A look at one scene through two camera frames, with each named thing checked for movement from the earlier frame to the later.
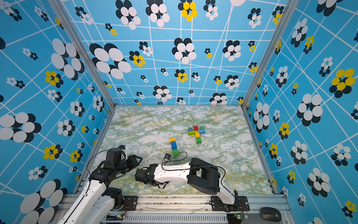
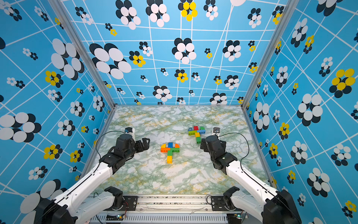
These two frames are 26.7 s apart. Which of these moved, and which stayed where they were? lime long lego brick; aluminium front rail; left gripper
Moved: left gripper
Stayed: lime long lego brick; aluminium front rail
